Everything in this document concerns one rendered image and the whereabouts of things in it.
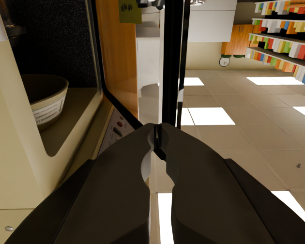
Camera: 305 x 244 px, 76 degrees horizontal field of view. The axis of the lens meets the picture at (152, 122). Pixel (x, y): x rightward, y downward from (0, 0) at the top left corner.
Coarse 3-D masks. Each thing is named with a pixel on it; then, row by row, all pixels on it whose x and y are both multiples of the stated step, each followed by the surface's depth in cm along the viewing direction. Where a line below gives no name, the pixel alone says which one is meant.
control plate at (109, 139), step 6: (114, 108) 47; (114, 114) 45; (120, 114) 48; (114, 120) 44; (120, 120) 46; (108, 126) 40; (114, 126) 42; (126, 126) 46; (108, 132) 39; (114, 132) 40; (126, 132) 44; (108, 138) 37; (114, 138) 39; (120, 138) 40; (102, 144) 34; (108, 144) 36; (102, 150) 33
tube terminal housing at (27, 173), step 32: (0, 64) 15; (0, 96) 16; (96, 96) 44; (0, 128) 17; (32, 128) 20; (64, 128) 30; (0, 160) 19; (32, 160) 19; (64, 160) 27; (0, 192) 21; (32, 192) 21; (0, 224) 23
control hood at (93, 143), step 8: (104, 104) 48; (112, 104) 49; (104, 112) 44; (112, 112) 46; (96, 120) 41; (104, 120) 41; (96, 128) 38; (104, 128) 38; (88, 136) 35; (96, 136) 35; (88, 144) 33; (96, 144) 34; (80, 152) 31; (88, 152) 31; (96, 152) 32; (80, 160) 30; (72, 168) 28
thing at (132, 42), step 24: (96, 0) 36; (120, 0) 27; (120, 24) 29; (144, 24) 23; (120, 48) 31; (144, 48) 24; (120, 72) 34; (144, 72) 25; (120, 96) 37; (144, 96) 27; (144, 120) 29
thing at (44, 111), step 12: (24, 84) 37; (36, 84) 37; (48, 84) 37; (60, 84) 35; (36, 96) 37; (48, 96) 27; (60, 96) 29; (36, 108) 26; (48, 108) 28; (60, 108) 31; (36, 120) 27; (48, 120) 29
